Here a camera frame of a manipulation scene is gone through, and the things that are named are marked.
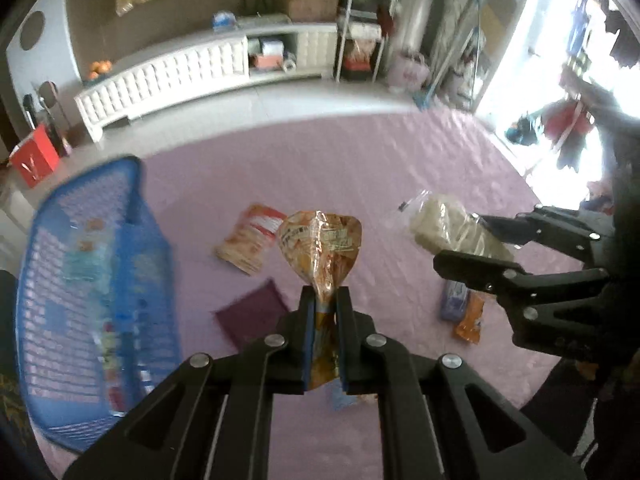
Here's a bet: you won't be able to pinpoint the clear bag of white crackers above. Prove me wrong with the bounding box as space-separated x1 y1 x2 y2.
398 190 516 263

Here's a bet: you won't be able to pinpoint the patterned upright mattress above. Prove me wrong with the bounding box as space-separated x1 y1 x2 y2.
435 0 481 61

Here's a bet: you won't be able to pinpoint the blue plastic basket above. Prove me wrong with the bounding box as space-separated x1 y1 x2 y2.
14 155 183 453

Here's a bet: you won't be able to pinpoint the dark hanging garment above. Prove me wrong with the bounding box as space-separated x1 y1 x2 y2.
602 0 640 68

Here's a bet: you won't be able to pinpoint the small orange snack packet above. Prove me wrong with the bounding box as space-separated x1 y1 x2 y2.
453 292 487 345

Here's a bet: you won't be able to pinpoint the red clothes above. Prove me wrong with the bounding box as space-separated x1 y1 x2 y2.
542 100 596 171

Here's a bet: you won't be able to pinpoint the white shelf rack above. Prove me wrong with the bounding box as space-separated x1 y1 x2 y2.
334 0 400 83

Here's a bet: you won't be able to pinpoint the pale green snack packet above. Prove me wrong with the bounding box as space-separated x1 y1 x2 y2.
62 250 113 286

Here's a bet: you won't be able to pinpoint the white tv cabinet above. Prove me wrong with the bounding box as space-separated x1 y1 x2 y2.
74 14 341 143

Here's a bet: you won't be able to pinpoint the white shopping bag pink print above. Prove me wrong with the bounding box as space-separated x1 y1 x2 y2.
387 50 432 92

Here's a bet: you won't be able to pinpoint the small blue snack packet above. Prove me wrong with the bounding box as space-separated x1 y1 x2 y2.
439 280 471 323

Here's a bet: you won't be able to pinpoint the cardboard box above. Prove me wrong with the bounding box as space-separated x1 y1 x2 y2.
287 0 340 23

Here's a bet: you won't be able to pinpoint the silver tower air conditioner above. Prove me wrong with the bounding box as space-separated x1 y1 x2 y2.
395 0 446 58

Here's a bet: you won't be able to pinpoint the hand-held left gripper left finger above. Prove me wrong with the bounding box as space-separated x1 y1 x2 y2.
62 285 317 480

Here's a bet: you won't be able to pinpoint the orange printed bag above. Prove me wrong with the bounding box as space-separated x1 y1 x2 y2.
347 37 376 63

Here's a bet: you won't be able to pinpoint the clear orange snack bag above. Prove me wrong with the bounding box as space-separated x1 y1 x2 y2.
277 209 363 391

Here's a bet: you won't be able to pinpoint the red and white snack packet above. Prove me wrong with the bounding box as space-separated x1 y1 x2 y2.
215 203 288 276

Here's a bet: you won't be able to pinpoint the maroon packet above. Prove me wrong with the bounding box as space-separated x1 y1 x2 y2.
214 278 290 348

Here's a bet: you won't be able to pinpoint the blue hanging garment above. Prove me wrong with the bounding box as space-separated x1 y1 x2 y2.
567 0 591 56

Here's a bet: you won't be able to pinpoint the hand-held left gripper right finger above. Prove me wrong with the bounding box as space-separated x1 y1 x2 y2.
336 285 588 480

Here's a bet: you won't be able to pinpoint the standing oval mirror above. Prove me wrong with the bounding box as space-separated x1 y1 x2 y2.
462 0 532 111

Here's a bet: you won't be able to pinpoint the red paper bag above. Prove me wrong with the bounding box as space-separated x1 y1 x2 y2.
9 125 62 188

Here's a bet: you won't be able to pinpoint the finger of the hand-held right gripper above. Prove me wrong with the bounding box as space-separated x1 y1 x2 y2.
433 250 621 356
477 204 618 266

